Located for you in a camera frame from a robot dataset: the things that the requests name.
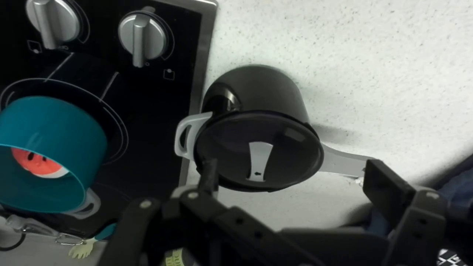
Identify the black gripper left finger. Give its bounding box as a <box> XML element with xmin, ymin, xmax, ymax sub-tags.
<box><xmin>198</xmin><ymin>158</ymin><xmax>219</xmax><ymax>194</ymax></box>

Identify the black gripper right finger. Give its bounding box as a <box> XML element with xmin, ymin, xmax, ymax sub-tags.
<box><xmin>362</xmin><ymin>159</ymin><xmax>417</xmax><ymax>231</ymax></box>

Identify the dark transparent pot lid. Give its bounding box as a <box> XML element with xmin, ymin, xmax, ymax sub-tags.
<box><xmin>194</xmin><ymin>110</ymin><xmax>324</xmax><ymax>192</ymax></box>

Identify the black toy pot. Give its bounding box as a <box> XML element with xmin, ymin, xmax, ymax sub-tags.
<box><xmin>175</xmin><ymin>64</ymin><xmax>367</xmax><ymax>177</ymax></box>

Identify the teal blue pot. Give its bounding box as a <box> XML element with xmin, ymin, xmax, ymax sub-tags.
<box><xmin>0</xmin><ymin>95</ymin><xmax>108</xmax><ymax>212</ymax></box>

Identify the black cooktop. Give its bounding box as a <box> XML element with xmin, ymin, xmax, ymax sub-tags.
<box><xmin>0</xmin><ymin>0</ymin><xmax>219</xmax><ymax>236</ymax></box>

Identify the silver stove knob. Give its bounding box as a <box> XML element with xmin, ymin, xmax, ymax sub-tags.
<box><xmin>117</xmin><ymin>5</ymin><xmax>170</xmax><ymax>67</ymax></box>
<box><xmin>25</xmin><ymin>0</ymin><xmax>80</xmax><ymax>50</ymax></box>

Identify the orange toy food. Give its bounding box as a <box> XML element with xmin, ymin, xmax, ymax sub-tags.
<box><xmin>12</xmin><ymin>147</ymin><xmax>70</xmax><ymax>178</ymax></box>

